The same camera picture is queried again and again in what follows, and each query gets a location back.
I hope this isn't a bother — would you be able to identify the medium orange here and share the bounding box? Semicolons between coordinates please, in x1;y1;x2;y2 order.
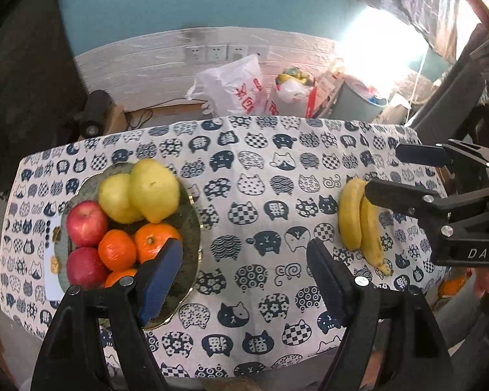
98;229;138;272

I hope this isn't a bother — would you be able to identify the large yellow-green pear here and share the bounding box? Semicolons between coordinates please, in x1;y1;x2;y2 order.
129;159;181;224

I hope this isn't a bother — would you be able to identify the person's right hand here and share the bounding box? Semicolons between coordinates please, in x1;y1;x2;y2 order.
474;271;489;300

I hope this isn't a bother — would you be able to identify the white plastic bag red print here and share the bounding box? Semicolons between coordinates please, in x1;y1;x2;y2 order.
186;54;268;117

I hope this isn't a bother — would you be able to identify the dark curtain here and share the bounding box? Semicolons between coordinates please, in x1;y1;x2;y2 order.
0;0;86;196

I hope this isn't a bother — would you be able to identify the white card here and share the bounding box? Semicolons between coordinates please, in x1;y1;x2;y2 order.
45;212;68;303

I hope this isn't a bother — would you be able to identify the black cable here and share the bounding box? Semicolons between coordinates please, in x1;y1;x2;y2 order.
126;98;196;129

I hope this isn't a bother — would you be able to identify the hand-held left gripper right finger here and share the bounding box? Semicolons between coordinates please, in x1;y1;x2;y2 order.
305;238;453;391

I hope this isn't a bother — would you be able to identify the grey garment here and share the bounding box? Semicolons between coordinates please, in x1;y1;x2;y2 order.
432;283;489;391

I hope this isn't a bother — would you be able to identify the red and white trash bag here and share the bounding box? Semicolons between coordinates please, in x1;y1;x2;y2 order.
268;67;322;119

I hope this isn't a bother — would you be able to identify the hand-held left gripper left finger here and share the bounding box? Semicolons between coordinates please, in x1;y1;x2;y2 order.
30;237;184;391

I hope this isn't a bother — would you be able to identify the cat print tablecloth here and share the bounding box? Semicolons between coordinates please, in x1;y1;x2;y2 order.
0;115;449;380

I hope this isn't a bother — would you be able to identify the yellow banana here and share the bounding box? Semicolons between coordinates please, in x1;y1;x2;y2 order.
337;178;369;252
359;195;393;276

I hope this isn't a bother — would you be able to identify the black chair frame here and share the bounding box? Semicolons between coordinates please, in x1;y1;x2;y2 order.
411;22;489;143

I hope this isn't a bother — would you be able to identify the large red apple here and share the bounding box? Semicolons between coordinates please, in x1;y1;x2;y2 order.
66;246;110;291

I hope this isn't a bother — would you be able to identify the grey window curtain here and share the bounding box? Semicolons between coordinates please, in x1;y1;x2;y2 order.
348;0;461;64

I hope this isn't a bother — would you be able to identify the grey bin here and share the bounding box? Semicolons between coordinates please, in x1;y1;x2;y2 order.
332;77;390;123

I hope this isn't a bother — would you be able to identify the small red apple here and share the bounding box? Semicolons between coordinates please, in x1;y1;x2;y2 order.
66;200;109;248

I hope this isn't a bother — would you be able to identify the black device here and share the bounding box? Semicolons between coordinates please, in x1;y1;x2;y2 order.
74;90;112;137

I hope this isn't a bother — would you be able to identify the green glass plate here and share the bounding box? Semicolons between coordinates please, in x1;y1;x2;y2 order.
55;162;202;330

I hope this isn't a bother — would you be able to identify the orange round object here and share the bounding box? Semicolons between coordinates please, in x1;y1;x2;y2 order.
438;277;471;298

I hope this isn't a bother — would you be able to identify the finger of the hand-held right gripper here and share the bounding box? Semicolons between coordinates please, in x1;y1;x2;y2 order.
364;178;489;229
395;139;489;167

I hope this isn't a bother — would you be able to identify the small orange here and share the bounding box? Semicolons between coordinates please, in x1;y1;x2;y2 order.
105;268;139;288

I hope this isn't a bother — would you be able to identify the small yellow-green pear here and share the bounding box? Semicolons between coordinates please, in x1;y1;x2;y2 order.
98;173;143;224

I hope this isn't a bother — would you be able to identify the large orange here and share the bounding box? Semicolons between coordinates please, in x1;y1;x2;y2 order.
134;223;183;264

